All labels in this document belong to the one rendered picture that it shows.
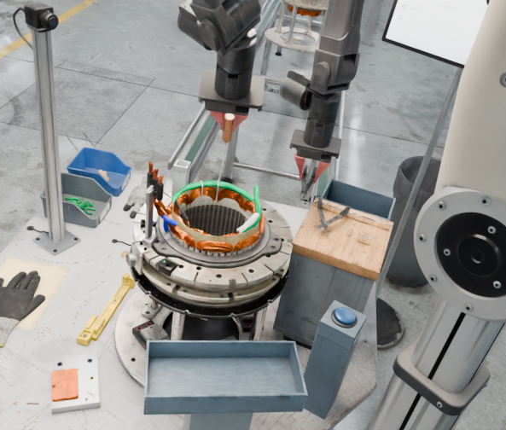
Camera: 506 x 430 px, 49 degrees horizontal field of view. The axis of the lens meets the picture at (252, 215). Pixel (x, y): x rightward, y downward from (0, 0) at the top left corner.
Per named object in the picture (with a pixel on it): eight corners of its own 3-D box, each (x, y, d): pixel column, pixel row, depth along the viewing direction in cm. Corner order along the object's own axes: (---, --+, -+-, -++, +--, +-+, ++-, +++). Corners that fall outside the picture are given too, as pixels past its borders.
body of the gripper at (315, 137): (293, 136, 118) (299, 104, 114) (340, 146, 117) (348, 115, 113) (288, 150, 113) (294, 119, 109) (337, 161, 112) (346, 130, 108)
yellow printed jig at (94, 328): (123, 281, 140) (123, 271, 138) (136, 285, 139) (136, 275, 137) (76, 343, 122) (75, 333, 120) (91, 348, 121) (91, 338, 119)
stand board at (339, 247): (313, 205, 133) (316, 196, 132) (391, 230, 129) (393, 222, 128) (289, 251, 117) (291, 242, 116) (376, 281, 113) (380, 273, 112)
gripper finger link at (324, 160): (294, 169, 123) (302, 132, 118) (326, 176, 123) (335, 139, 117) (289, 185, 118) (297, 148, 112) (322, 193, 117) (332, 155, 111)
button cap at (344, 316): (330, 318, 103) (331, 315, 103) (338, 306, 106) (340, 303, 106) (350, 328, 102) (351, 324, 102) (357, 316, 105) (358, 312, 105)
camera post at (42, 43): (65, 241, 149) (51, 28, 116) (56, 246, 147) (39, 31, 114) (57, 235, 150) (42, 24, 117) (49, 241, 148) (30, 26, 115)
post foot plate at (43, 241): (81, 241, 150) (81, 238, 149) (55, 256, 143) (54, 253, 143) (59, 226, 153) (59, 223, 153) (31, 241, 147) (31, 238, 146)
